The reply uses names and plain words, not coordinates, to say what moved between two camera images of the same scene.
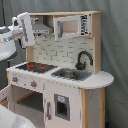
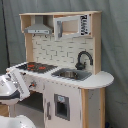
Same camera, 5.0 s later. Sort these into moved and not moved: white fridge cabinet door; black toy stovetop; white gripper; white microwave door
Moved: white gripper
Not moved: white microwave door; white fridge cabinet door; black toy stovetop
